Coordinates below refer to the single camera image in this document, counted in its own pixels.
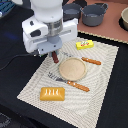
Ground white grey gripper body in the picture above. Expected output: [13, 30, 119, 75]
[22, 17, 78, 55]

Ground yellow butter box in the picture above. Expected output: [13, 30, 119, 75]
[76, 40, 94, 50]

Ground brown toy sausage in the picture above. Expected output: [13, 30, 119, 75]
[52, 51, 59, 63]

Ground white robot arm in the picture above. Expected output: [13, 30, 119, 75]
[22, 0, 78, 55]

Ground left grey pot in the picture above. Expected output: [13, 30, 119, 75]
[63, 3, 81, 21]

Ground grey pot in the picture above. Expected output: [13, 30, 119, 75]
[63, 3, 81, 21]
[81, 3, 108, 27]

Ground round beige plate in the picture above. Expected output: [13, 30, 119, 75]
[59, 57, 87, 81]

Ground right grey pot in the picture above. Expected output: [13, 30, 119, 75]
[81, 3, 108, 27]

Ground pink wooden board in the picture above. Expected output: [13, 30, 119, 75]
[78, 0, 128, 43]

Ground woven beige placemat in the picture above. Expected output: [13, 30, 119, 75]
[17, 38, 118, 128]

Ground beige bowl at edge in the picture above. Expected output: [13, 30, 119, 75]
[121, 7, 128, 30]

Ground fork with wooden handle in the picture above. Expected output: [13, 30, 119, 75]
[48, 72, 90, 92]

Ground knife with wooden handle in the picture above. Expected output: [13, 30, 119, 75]
[63, 51, 102, 66]

